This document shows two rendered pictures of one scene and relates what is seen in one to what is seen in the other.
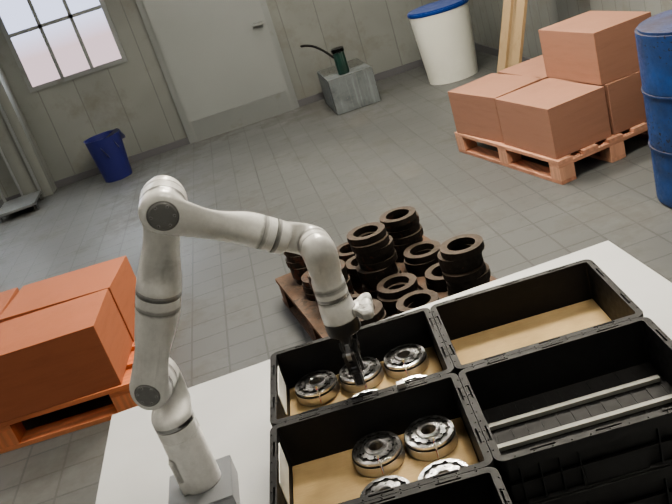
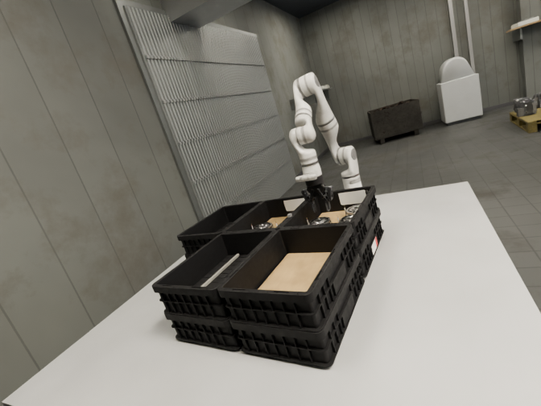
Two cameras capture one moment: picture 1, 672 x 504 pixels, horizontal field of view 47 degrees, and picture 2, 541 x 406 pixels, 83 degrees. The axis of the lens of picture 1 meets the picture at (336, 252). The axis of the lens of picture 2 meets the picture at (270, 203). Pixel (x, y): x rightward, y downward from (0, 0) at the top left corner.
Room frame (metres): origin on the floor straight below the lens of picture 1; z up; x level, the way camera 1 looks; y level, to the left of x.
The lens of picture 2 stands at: (1.92, -1.12, 1.34)
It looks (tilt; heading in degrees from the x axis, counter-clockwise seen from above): 15 degrees down; 121
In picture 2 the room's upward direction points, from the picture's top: 17 degrees counter-clockwise
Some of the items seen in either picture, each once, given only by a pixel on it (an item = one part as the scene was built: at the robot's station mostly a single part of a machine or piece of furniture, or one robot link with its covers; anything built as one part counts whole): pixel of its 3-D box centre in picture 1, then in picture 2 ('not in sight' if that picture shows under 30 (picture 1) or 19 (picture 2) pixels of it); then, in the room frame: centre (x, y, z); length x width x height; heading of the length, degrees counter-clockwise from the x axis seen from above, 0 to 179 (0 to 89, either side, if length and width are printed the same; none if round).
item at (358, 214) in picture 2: (356, 365); (330, 208); (1.49, 0.03, 0.92); 0.40 x 0.30 x 0.02; 88
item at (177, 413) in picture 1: (162, 394); (347, 163); (1.48, 0.46, 1.00); 0.09 x 0.09 x 0.17; 78
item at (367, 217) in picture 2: (362, 384); (333, 219); (1.49, 0.03, 0.87); 0.40 x 0.30 x 0.11; 88
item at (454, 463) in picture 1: (444, 478); not in sight; (1.11, -0.06, 0.86); 0.10 x 0.10 x 0.01
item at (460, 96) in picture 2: not in sight; (458, 89); (2.39, 7.31, 0.70); 0.78 x 0.64 x 1.40; 3
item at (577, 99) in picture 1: (546, 89); not in sight; (5.00, -1.69, 0.40); 1.42 x 1.08 x 0.80; 3
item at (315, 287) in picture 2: (529, 314); (290, 257); (1.47, -0.37, 0.92); 0.40 x 0.30 x 0.02; 88
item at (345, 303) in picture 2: not in sight; (303, 300); (1.47, -0.37, 0.76); 0.40 x 0.30 x 0.12; 88
